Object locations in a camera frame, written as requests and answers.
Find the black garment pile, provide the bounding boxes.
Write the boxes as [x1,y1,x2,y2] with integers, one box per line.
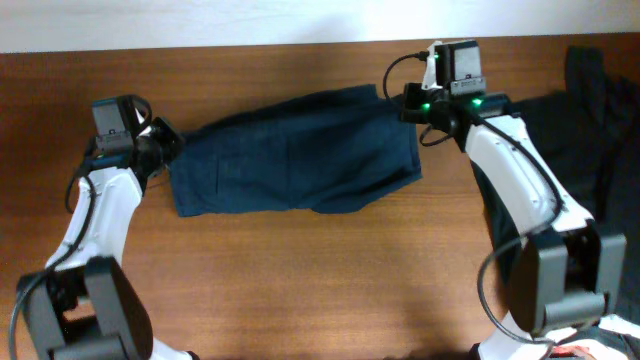
[512,46,639,323]

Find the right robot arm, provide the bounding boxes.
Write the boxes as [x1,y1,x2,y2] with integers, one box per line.
[400,40,639,359]

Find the red white object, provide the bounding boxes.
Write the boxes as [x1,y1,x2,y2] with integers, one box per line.
[548,339,638,360]

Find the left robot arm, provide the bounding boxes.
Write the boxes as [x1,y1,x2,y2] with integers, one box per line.
[7,94,196,360]

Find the navy blue shorts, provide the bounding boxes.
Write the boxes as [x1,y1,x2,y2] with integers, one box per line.
[170,84,422,217]

